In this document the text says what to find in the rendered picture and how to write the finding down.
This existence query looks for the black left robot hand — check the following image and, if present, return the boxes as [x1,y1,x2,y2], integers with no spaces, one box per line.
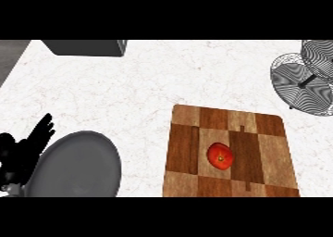
[0,112,58,193]

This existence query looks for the checkered wooden cutting board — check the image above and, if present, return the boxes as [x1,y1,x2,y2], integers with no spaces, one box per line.
[161,104,302,198]

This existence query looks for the grey round plate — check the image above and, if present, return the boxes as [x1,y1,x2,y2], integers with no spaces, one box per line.
[24,130,123,198]

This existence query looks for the dark grey flat appliance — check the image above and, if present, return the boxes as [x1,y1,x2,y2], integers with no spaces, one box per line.
[0,39,33,100]

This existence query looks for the dark grey box appliance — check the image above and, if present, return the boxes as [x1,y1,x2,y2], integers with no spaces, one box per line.
[41,39,128,57]

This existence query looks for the red tomato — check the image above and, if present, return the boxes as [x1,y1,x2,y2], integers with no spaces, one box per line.
[207,142,236,171]

